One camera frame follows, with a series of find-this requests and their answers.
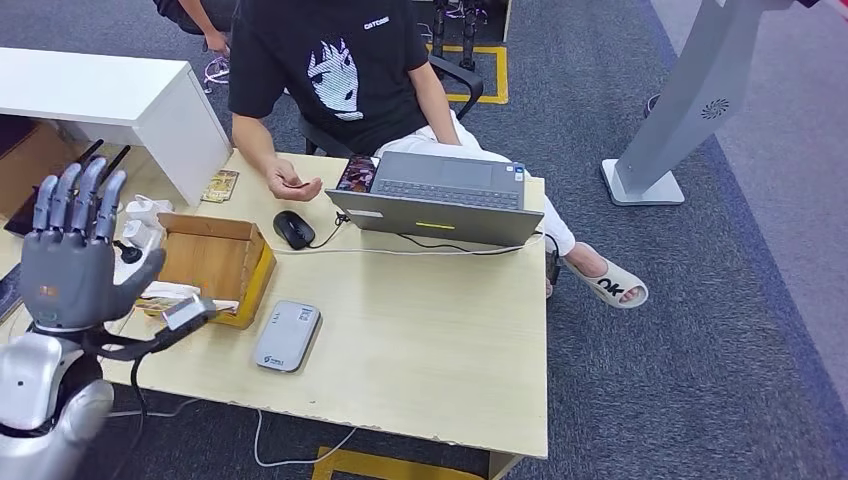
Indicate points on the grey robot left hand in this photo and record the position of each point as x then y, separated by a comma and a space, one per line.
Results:
66, 278

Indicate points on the person's right hand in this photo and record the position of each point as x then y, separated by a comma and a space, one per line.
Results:
285, 182

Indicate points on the person's right forearm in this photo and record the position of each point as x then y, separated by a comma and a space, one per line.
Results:
255, 142

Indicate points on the person's left forearm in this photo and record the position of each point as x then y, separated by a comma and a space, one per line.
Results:
436, 109

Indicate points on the white card sleeve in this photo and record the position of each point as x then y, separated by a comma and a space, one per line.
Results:
172, 290

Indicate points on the seated person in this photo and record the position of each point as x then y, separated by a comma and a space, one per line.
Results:
358, 40

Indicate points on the person in background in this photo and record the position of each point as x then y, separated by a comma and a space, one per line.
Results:
195, 12

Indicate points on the black computer mouse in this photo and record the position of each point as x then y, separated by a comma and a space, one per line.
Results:
293, 230

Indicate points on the dark smartphone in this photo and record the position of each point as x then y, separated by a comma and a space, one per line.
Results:
6, 298

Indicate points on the black power plug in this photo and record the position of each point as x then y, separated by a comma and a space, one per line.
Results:
130, 254

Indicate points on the phone with patterned case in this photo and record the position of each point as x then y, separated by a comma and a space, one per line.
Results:
358, 174

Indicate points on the black router with antennas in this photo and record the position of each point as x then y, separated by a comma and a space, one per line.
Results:
14, 222

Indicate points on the white charger plug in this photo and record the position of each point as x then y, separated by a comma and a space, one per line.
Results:
146, 210
137, 232

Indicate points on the white power strip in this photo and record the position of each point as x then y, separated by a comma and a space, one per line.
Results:
154, 240

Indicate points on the open cardboard box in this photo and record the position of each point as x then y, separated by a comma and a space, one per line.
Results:
212, 262

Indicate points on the brown cardboard carton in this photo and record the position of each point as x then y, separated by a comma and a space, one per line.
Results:
26, 159

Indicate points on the grey laptop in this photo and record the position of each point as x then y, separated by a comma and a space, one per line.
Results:
444, 222

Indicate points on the white desk shelf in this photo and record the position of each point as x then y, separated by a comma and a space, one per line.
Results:
86, 83

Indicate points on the black office chair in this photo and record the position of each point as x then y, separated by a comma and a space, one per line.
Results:
460, 73

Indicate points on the black stand legs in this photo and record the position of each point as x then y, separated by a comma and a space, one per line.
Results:
469, 36

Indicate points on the yellow floor tape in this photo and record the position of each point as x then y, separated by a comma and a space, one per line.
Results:
501, 73

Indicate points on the white slipper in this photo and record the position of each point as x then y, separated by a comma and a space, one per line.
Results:
613, 286

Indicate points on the grey kiosk stand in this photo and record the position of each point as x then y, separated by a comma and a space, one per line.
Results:
692, 99

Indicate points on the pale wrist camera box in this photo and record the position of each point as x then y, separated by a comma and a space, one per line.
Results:
189, 311

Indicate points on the yellow floor frame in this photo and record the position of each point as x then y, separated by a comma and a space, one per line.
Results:
371, 466

